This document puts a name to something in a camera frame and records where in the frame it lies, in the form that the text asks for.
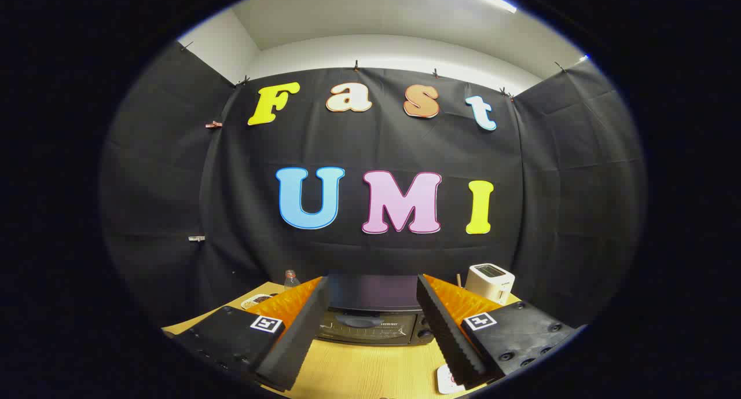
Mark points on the black toaster oven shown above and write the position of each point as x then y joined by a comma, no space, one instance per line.
370,295

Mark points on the clear plastic bottle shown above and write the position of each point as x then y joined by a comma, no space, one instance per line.
291,281

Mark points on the white pop-up toaster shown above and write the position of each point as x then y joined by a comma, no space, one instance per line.
489,283

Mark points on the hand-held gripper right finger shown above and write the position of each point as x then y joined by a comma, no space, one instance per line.
448,341

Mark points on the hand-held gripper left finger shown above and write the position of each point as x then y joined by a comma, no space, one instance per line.
295,341

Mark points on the white square plate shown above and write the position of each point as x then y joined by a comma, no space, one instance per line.
446,380

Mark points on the pink clip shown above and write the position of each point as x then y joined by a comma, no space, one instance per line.
213,124

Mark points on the divided snack plate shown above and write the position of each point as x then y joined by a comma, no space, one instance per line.
255,301

